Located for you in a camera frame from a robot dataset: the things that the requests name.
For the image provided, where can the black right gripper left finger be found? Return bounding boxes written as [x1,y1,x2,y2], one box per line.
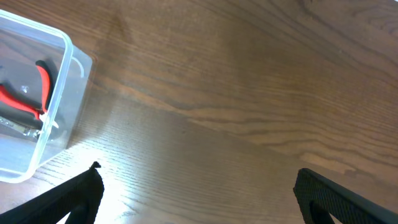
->
[1,161,104,223]

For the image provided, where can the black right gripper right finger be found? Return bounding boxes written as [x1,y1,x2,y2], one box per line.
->
[293,168,397,224]

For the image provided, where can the red handled pliers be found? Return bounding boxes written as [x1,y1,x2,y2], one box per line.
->
[1,59,55,129]

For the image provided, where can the clear plastic container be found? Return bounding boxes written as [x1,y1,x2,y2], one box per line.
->
[1,11,93,184]

